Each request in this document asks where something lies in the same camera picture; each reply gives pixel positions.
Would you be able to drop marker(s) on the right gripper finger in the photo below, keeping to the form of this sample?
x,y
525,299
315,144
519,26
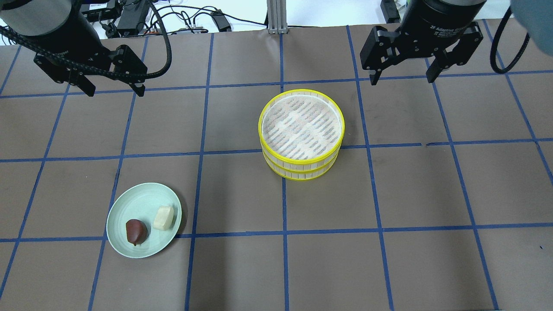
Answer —
x,y
376,54
460,54

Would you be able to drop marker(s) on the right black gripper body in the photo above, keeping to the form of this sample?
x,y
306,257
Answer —
x,y
438,23

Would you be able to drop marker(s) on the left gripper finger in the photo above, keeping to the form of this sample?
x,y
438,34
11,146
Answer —
x,y
126,63
85,85

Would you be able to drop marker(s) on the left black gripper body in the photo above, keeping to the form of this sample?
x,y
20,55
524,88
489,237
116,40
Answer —
x,y
74,38

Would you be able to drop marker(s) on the yellow steamer layer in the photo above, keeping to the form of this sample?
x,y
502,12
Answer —
x,y
301,175
301,128

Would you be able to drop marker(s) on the white bun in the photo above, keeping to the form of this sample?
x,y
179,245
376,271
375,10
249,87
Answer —
x,y
164,218

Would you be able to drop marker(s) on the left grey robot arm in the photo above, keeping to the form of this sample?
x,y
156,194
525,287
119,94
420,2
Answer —
x,y
48,18

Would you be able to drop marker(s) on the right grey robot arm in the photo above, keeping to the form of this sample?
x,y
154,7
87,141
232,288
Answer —
x,y
452,13

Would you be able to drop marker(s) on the black power brick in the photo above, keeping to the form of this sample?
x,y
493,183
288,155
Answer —
x,y
133,17

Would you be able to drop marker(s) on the light green plate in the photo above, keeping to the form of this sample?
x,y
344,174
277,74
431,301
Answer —
x,y
142,202

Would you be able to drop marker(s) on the dark red bun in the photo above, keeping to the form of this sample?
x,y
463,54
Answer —
x,y
136,231

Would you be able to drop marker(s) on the aluminium frame post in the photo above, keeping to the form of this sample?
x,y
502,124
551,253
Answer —
x,y
276,16

